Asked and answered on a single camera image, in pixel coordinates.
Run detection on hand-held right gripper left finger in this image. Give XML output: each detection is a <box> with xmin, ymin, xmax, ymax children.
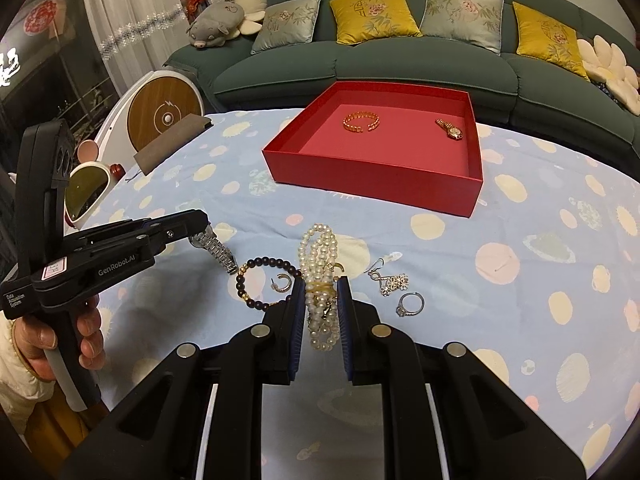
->
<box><xmin>57</xmin><ymin>280</ymin><xmax>307</xmax><ymax>480</ymax></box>

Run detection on person's mustard pants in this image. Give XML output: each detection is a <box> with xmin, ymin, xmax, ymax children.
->
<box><xmin>17</xmin><ymin>395</ymin><xmax>98</xmax><ymax>467</ymax></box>

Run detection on red paper-cut window decoration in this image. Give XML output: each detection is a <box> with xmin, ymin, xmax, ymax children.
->
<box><xmin>24</xmin><ymin>0</ymin><xmax>67</xmax><ymax>37</ymax></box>

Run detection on person's left forearm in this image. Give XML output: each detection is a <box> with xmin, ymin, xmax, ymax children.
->
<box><xmin>0</xmin><ymin>317</ymin><xmax>53</xmax><ymax>411</ymax></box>

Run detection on red curtain tie ornament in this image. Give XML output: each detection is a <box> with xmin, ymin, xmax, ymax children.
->
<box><xmin>179</xmin><ymin>0</ymin><xmax>208</xmax><ymax>23</ymax></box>

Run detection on silver flower earring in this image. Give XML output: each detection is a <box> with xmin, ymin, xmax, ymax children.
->
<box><xmin>367</xmin><ymin>250</ymin><xmax>411</xmax><ymax>297</ymax></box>

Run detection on silver wristwatch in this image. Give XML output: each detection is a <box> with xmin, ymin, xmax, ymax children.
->
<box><xmin>189</xmin><ymin>227</ymin><xmax>238</xmax><ymax>275</ymax></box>

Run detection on grey pig plush toy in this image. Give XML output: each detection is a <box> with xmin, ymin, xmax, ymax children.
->
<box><xmin>187</xmin><ymin>0</ymin><xmax>247</xmax><ymax>51</ymax></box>

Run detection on gold wristwatch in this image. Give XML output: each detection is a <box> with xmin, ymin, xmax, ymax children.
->
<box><xmin>436</xmin><ymin>118</ymin><xmax>465</xmax><ymax>141</ymax></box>

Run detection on dark bead bracelet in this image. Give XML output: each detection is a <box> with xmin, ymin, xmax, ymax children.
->
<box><xmin>235</xmin><ymin>256</ymin><xmax>303</xmax><ymax>313</ymax></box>

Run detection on grey embroidered cushion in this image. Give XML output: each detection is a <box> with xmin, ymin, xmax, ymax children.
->
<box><xmin>250</xmin><ymin>0</ymin><xmax>325</xmax><ymax>56</ymax></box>
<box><xmin>419</xmin><ymin>0</ymin><xmax>505</xmax><ymax>56</ymax></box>

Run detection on white sheer curtain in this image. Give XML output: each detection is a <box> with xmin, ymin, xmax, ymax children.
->
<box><xmin>77</xmin><ymin>0</ymin><xmax>201</xmax><ymax>101</ymax></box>

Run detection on cream flower-shaped cushion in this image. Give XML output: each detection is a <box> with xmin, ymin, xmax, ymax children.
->
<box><xmin>577</xmin><ymin>35</ymin><xmax>640</xmax><ymax>106</ymax></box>

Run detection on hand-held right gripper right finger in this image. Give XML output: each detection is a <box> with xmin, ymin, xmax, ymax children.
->
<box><xmin>336</xmin><ymin>277</ymin><xmax>586</xmax><ymax>480</ymax></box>

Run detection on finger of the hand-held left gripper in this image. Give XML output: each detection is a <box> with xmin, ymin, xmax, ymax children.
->
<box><xmin>145</xmin><ymin>210</ymin><xmax>210</xmax><ymax>258</ymax></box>
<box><xmin>65</xmin><ymin>218</ymin><xmax>152</xmax><ymax>252</ymax></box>

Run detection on silver ring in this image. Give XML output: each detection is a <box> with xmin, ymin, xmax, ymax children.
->
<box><xmin>396</xmin><ymin>292</ymin><xmax>426</xmax><ymax>317</ymax></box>

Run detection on person's left hand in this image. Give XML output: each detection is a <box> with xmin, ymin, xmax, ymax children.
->
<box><xmin>21</xmin><ymin>294</ymin><xmax>103</xmax><ymax>381</ymax></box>

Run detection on white exercise machine wooden disc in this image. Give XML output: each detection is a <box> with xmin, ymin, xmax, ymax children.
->
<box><xmin>95</xmin><ymin>70</ymin><xmax>211</xmax><ymax>173</ymax></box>

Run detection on white framed mirror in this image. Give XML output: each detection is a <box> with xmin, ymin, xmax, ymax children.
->
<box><xmin>64</xmin><ymin>140</ymin><xmax>117</xmax><ymax>225</ymax></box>

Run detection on brown felt pouch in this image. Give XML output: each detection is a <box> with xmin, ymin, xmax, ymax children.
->
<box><xmin>134</xmin><ymin>114</ymin><xmax>213</xmax><ymax>177</ymax></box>

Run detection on teal fabric sofa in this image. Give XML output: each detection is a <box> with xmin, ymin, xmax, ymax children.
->
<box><xmin>162</xmin><ymin>0</ymin><xmax>640</xmax><ymax>181</ymax></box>

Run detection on white pearl necklace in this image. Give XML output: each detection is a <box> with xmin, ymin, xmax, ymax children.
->
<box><xmin>297</xmin><ymin>222</ymin><xmax>344</xmax><ymax>353</ymax></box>

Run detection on gold chain bracelet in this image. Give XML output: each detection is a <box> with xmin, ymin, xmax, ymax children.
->
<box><xmin>343</xmin><ymin>111</ymin><xmax>382</xmax><ymax>135</ymax></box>

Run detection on red cardboard box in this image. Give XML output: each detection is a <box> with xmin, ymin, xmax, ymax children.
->
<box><xmin>262</xmin><ymin>81</ymin><xmax>485</xmax><ymax>218</ymax></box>

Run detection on yellow embroidered cushion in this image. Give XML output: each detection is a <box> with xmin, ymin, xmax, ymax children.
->
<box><xmin>329</xmin><ymin>0</ymin><xmax>423</xmax><ymax>46</ymax></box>
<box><xmin>512</xmin><ymin>1</ymin><xmax>591</xmax><ymax>81</ymax></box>

